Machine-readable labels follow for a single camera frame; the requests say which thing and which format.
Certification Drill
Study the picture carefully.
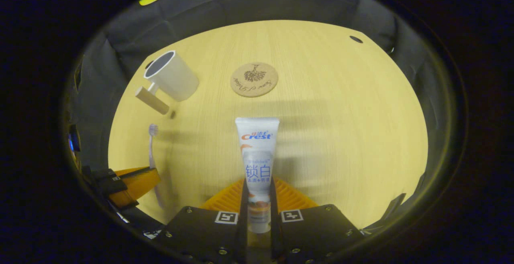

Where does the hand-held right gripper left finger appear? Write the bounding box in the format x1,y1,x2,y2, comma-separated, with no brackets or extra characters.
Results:
162,178,247,264

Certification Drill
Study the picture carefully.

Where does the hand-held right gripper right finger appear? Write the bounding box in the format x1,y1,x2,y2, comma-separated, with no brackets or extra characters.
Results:
271,177,364,264

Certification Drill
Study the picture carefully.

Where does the purple toothbrush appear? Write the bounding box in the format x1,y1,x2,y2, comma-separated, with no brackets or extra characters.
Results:
148,124,166,209

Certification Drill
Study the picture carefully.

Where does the white toothpaste tube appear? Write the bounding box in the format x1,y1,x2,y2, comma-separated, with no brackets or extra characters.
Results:
235,117,281,234

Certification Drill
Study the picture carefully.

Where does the white cup with wooden handle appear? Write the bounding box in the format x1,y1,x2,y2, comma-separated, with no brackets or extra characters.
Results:
135,50,200,116

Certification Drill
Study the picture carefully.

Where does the round wooden coaster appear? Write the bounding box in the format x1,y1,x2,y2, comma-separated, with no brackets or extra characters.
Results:
230,62,279,97

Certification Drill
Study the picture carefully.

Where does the black backdrop cloth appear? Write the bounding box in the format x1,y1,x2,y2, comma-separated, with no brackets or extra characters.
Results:
66,0,446,232

